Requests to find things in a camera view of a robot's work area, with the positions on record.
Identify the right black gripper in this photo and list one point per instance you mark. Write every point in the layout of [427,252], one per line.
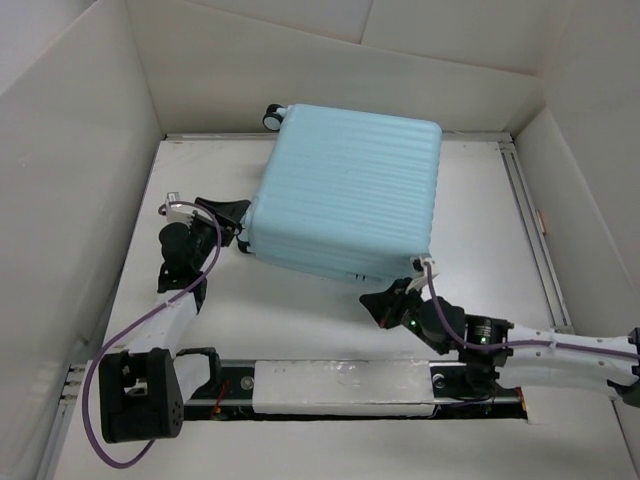
[385,305]

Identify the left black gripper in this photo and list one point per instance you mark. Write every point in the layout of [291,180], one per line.
[227,212]

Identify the light blue suitcase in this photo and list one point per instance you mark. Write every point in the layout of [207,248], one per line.
[345,194]

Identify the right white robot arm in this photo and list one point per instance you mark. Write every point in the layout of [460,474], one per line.
[499,353]

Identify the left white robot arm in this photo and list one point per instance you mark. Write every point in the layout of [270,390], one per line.
[144,386]

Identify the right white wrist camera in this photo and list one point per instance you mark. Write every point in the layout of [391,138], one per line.
[424,272]

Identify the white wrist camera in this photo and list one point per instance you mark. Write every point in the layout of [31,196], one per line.
[174,210]
[424,272]

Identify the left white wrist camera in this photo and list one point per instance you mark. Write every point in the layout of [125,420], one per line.
[174,210]

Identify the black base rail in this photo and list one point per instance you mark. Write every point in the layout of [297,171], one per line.
[335,390]

